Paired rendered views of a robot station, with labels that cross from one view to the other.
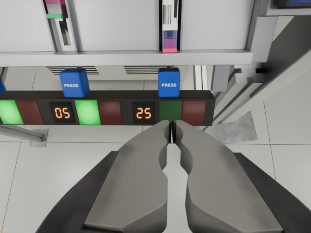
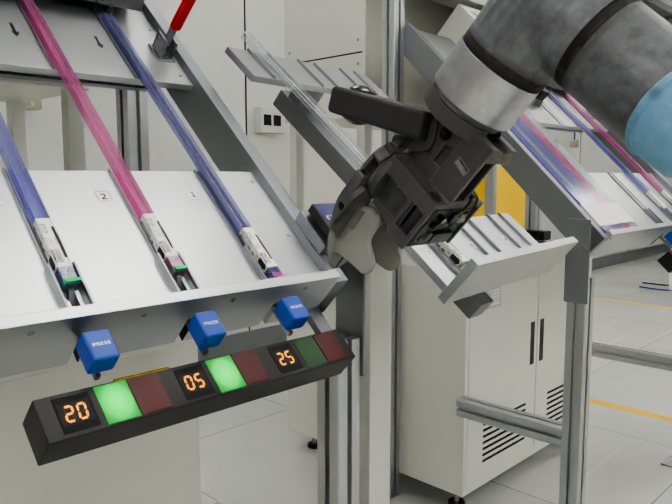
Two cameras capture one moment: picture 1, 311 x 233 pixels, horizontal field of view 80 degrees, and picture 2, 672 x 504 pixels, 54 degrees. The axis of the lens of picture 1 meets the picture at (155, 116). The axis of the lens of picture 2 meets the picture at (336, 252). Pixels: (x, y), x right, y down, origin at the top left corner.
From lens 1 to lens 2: 63 cm
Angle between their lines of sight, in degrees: 74
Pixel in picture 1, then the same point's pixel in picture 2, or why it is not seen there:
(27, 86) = not seen: outside the picture
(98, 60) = (234, 288)
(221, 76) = (323, 325)
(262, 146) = not seen: outside the picture
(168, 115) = (310, 354)
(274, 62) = (351, 312)
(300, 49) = (359, 278)
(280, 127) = not seen: outside the picture
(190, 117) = (331, 350)
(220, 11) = (293, 261)
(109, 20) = (218, 274)
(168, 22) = (269, 261)
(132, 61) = (261, 284)
